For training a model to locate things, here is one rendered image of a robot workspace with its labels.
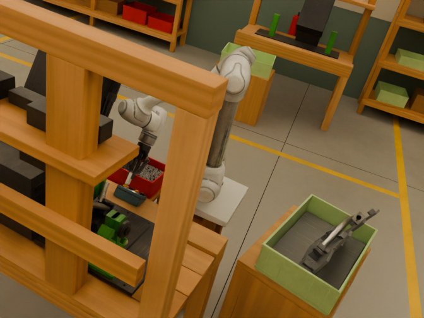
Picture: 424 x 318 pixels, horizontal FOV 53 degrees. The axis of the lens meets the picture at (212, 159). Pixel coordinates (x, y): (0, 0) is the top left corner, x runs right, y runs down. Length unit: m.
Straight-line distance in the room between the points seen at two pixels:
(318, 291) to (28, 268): 1.28
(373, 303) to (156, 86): 2.82
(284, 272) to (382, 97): 4.86
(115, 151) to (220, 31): 6.05
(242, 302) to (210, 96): 1.55
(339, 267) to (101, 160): 1.43
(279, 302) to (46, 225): 1.22
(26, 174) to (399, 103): 5.71
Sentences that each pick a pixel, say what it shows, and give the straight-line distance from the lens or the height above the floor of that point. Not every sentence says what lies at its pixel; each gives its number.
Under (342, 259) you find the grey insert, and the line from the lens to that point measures 2.45.
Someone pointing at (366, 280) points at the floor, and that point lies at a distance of 3.77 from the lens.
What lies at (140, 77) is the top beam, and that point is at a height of 1.89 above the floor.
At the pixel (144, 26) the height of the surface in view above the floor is 0.26.
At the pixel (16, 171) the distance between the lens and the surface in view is 1.89.
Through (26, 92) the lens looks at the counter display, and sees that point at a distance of 1.71.
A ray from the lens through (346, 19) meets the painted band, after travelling 7.03.
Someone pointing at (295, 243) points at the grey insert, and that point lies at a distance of 2.40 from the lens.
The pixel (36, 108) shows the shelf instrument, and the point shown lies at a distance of 1.55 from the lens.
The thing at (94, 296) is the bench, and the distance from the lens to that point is 1.88.
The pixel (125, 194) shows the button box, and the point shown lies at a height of 0.93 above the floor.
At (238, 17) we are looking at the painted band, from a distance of 7.28.
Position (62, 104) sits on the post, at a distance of 1.38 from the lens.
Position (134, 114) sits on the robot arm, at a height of 1.33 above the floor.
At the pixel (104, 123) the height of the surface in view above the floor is 1.63.
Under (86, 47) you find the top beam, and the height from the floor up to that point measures 1.91.
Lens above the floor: 2.35
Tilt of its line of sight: 32 degrees down
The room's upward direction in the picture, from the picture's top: 14 degrees clockwise
